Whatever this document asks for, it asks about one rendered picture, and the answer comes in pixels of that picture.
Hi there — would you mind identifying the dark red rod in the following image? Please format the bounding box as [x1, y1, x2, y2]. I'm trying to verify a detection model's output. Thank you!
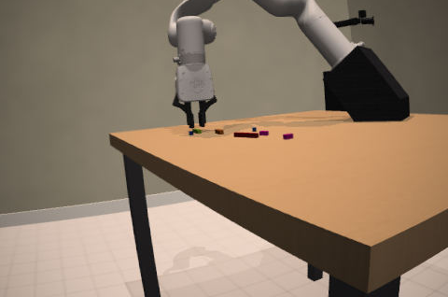
[233, 133, 259, 138]

